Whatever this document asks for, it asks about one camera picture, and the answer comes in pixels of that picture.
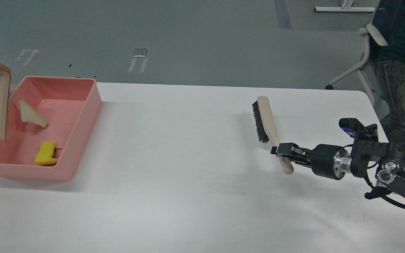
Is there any white table base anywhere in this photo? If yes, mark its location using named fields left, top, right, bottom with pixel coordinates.
left=314, top=0, right=376, bottom=13

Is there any white office chair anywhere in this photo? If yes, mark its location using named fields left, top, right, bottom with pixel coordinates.
left=325, top=24, right=388, bottom=107

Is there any yellow sponge piece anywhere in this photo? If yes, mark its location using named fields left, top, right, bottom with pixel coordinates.
left=34, top=141, right=58, bottom=166

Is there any pink plastic bin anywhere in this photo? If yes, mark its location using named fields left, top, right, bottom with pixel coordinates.
left=0, top=76, right=103, bottom=181

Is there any seated person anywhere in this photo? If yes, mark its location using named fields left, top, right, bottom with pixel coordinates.
left=372, top=0, right=405, bottom=147

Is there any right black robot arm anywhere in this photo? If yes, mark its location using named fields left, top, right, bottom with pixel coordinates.
left=271, top=118, right=405, bottom=209

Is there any grey floor socket plate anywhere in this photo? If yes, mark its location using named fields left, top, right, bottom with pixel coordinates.
left=132, top=48, right=148, bottom=58

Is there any beige hand brush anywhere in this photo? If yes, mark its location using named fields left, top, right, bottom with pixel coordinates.
left=252, top=96, right=294, bottom=175

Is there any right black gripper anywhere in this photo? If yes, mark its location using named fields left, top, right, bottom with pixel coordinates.
left=271, top=143, right=351, bottom=180

